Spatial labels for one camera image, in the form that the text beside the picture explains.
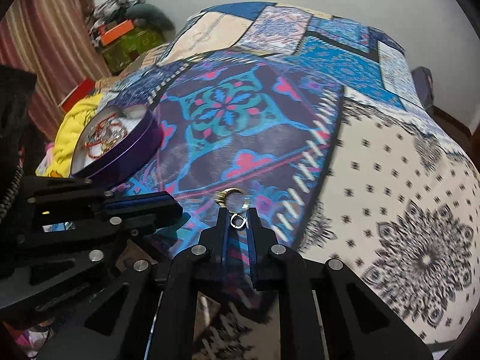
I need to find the blue patchwork blanket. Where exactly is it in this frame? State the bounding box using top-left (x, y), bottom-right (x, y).
top-left (109, 2), bottom-right (480, 360)

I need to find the red box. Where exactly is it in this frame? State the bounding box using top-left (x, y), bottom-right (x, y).
top-left (58, 78), bottom-right (99, 112)

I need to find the grey bag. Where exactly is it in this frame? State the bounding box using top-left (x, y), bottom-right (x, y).
top-left (412, 67), bottom-right (436, 111)

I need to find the yellow cloth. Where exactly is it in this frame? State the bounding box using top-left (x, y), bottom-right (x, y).
top-left (47, 92), bottom-right (104, 179)

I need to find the red-brown beaded bracelet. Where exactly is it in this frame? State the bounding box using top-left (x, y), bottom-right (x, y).
top-left (90, 117), bottom-right (126, 136)

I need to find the dark grey-green bag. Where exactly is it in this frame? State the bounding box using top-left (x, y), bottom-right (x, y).
top-left (125, 3), bottom-right (177, 32)

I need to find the pink cloth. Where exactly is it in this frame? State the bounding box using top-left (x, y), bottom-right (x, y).
top-left (37, 140), bottom-right (61, 177)

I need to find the orange box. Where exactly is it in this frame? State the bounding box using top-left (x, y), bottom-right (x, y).
top-left (98, 19), bottom-right (136, 45)

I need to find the purple heart-shaped tin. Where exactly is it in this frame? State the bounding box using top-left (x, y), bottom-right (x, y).
top-left (69, 104), bottom-right (165, 180)

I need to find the gold ring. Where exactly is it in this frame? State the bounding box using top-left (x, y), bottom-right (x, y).
top-left (214, 188), bottom-right (241, 206)

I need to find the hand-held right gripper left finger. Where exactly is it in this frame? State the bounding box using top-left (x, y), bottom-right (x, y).
top-left (37, 206), bottom-right (231, 360)

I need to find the pile of printed bags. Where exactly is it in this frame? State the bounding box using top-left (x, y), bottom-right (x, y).
top-left (90, 0), bottom-right (147, 27)

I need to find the striped brown curtain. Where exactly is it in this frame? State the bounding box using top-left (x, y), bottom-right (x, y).
top-left (0, 0), bottom-right (113, 132)

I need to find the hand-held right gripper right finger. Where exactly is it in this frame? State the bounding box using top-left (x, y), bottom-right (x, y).
top-left (245, 207), bottom-right (434, 360)

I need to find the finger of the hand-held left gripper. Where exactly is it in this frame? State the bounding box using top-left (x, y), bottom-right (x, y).
top-left (15, 210), bottom-right (184, 314)
top-left (22, 178), bottom-right (182, 214)

